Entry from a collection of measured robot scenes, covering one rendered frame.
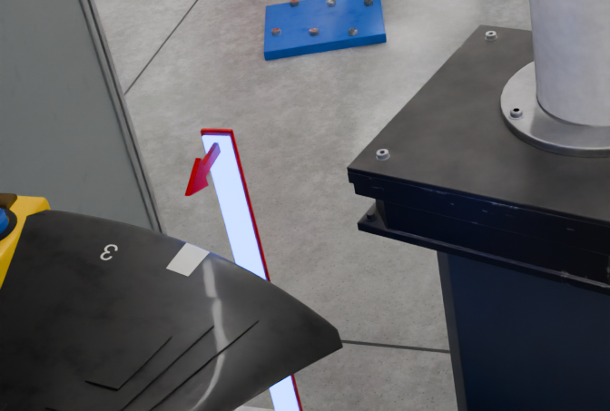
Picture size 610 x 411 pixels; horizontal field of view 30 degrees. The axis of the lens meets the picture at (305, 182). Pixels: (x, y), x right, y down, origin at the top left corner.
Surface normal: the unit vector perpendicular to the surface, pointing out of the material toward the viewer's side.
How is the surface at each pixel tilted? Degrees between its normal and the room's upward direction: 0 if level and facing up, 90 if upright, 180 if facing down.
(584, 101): 89
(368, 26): 0
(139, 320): 15
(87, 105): 90
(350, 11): 0
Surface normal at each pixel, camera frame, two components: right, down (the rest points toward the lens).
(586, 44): -0.35, 0.58
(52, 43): 0.94, 0.04
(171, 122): -0.17, -0.80
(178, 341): 0.13, -0.85
